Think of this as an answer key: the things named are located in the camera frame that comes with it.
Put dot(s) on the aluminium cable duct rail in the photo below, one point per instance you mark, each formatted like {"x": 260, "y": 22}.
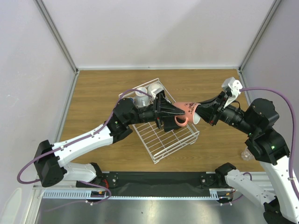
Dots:
{"x": 66, "y": 194}

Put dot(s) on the clear wine glass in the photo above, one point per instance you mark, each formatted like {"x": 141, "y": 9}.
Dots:
{"x": 246, "y": 155}

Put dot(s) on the white speckled mug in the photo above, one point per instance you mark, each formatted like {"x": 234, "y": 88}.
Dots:
{"x": 153, "y": 87}

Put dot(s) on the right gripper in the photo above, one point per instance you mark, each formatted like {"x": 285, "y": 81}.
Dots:
{"x": 216, "y": 111}

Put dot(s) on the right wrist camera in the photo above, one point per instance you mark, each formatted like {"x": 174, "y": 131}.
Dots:
{"x": 232, "y": 88}

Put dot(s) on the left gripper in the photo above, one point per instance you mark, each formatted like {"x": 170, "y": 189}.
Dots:
{"x": 161, "y": 109}

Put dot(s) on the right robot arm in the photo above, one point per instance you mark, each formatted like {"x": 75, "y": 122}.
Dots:
{"x": 267, "y": 146}

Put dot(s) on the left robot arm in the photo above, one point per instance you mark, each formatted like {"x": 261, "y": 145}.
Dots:
{"x": 51, "y": 159}

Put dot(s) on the clear plastic cup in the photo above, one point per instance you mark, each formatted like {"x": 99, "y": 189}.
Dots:
{"x": 142, "y": 98}

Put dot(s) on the red mug white interior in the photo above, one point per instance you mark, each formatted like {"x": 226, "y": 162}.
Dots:
{"x": 190, "y": 115}

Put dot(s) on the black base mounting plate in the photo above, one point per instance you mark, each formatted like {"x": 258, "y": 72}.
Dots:
{"x": 161, "y": 184}

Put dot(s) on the white wire dish rack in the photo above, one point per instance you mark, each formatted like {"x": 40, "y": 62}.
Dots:
{"x": 160, "y": 144}

